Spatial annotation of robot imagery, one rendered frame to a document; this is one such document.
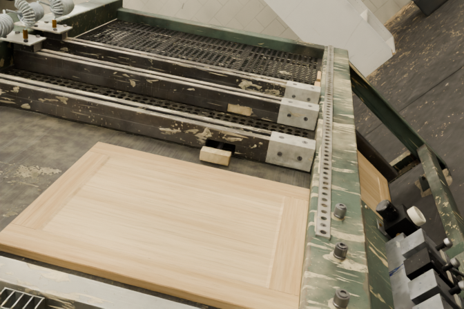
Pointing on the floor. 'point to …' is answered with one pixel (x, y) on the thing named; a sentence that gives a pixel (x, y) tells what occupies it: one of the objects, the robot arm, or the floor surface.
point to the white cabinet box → (320, 9)
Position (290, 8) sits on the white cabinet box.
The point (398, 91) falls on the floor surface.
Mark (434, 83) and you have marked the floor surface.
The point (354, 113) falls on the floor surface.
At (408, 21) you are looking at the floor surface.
